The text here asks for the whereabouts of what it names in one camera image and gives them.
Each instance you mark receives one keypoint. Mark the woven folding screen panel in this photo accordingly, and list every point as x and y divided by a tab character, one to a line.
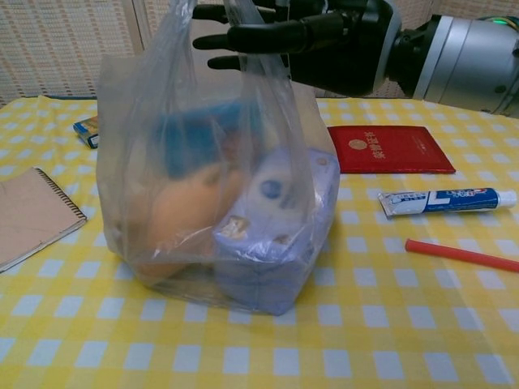
61	44
466	8

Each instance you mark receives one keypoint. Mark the yellow white checked tablecloth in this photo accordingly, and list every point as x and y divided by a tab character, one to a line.
365	332

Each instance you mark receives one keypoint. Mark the white blue toothpaste tube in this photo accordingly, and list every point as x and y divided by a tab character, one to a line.
446	200

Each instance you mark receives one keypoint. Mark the red certificate booklet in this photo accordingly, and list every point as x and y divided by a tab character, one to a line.
393	152

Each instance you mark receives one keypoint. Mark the kraft spiral notebook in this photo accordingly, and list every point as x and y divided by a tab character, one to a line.
32	210

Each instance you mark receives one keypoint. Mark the orange butternut squash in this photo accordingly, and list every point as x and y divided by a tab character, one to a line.
182	219

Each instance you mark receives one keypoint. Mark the white round bottle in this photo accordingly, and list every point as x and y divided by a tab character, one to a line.
271	190

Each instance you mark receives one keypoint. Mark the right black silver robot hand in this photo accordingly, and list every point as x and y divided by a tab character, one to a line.
340	44

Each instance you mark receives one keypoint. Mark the small brown blue card box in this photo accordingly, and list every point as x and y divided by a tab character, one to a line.
87	131

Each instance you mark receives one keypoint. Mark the red pen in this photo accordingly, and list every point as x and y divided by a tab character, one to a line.
462	255

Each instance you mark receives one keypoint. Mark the purple tissue pack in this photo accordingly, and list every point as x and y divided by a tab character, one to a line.
259	275

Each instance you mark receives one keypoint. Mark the transparent plastic bag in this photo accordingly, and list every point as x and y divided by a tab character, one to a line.
134	121

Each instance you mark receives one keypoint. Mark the blue cookie box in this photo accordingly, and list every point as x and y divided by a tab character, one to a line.
190	138

